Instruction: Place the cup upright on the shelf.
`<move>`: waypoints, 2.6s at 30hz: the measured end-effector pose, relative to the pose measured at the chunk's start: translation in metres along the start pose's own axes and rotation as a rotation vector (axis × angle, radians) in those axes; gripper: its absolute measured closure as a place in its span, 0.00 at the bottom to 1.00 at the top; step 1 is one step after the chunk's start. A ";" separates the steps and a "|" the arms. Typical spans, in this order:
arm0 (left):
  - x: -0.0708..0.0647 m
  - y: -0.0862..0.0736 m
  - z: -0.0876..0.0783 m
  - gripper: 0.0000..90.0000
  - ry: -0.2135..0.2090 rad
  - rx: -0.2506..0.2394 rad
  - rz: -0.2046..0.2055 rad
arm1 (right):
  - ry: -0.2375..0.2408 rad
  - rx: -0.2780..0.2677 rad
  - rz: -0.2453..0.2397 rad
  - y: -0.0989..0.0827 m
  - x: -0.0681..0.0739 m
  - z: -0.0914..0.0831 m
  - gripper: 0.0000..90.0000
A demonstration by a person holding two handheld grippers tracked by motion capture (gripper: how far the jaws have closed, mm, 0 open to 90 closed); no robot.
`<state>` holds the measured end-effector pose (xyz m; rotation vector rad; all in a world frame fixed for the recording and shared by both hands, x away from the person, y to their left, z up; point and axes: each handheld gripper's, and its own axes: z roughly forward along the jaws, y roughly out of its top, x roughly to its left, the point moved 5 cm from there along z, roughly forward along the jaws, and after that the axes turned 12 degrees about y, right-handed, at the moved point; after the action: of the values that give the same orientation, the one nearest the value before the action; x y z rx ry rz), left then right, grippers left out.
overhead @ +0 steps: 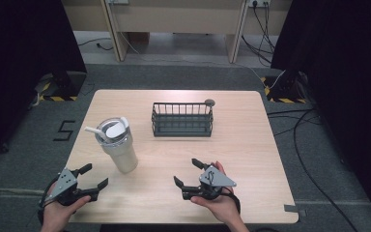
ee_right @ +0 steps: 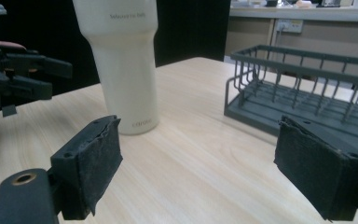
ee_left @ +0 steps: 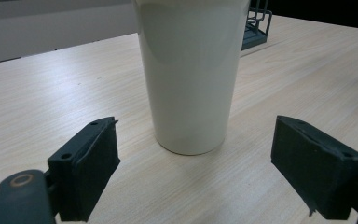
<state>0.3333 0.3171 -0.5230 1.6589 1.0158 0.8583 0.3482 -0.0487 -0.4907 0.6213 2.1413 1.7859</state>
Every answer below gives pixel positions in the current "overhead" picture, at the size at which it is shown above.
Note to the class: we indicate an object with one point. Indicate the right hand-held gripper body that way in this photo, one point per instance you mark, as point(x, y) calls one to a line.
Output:
point(213, 180)

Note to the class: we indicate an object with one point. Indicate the person's right hand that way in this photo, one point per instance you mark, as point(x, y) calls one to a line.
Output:
point(221, 208)

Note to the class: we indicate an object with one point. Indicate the light wooden desk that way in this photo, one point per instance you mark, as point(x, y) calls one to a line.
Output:
point(180, 14)

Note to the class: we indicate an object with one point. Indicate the white wall socket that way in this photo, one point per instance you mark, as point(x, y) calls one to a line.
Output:
point(259, 2)

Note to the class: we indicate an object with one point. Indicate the grey tape strip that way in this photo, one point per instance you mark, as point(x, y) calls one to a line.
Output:
point(292, 208)

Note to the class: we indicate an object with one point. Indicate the black curtain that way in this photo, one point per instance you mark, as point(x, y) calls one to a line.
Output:
point(348, 80)
point(16, 64)

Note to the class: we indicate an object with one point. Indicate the stand base with striped tape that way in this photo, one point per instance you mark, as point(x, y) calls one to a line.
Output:
point(62, 88)
point(285, 90)

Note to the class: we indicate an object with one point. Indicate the white tumbler with straw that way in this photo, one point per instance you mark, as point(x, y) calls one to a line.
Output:
point(119, 146)

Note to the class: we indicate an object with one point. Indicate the person's left hand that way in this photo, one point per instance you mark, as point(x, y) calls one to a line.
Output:
point(58, 213)

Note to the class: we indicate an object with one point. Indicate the small round dark disc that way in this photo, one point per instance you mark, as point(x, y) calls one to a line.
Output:
point(209, 102)

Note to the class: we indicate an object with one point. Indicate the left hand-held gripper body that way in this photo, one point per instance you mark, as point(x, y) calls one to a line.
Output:
point(65, 186)

